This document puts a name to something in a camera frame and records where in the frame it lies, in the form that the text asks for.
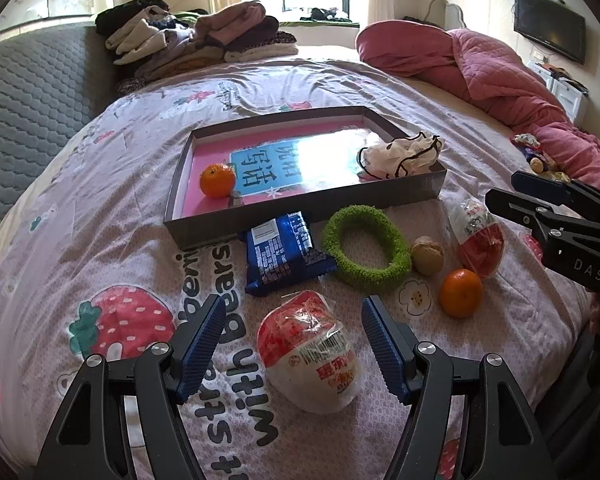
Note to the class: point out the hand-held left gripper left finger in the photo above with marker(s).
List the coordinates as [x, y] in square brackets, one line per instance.
[202, 345]

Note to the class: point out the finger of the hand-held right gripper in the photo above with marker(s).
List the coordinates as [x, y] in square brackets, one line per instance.
[520, 207]
[545, 185]

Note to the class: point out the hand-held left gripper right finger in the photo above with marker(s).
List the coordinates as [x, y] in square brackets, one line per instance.
[382, 345]

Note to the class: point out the red white egg-shaped packet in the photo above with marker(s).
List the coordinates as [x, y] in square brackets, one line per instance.
[477, 245]
[305, 355]

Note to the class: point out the orange mandarin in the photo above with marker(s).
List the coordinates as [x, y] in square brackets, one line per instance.
[218, 181]
[461, 293]

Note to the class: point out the walnut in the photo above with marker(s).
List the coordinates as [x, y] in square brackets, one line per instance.
[426, 256]

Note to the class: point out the shallow grey cardboard box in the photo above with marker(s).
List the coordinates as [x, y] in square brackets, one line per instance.
[205, 230]

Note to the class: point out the blue snack packet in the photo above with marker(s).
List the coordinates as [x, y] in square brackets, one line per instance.
[280, 255]

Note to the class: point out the small colourful toy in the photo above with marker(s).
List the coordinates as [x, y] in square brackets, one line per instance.
[537, 160]

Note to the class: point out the white storage drawers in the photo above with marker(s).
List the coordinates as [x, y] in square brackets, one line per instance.
[562, 90]

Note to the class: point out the pink quilted blanket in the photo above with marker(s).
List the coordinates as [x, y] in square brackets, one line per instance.
[480, 70]

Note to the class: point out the strawberry printed bed sheet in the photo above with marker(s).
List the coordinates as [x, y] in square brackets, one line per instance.
[105, 210]

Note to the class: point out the dark cloth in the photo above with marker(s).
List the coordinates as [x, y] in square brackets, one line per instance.
[327, 13]

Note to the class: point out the grey quilted mattress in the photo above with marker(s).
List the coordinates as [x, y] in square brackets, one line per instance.
[30, 110]

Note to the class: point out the pile of folded clothes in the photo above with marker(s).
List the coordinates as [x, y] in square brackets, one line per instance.
[195, 45]

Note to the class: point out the black wall television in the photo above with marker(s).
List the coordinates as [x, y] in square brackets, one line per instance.
[550, 25]

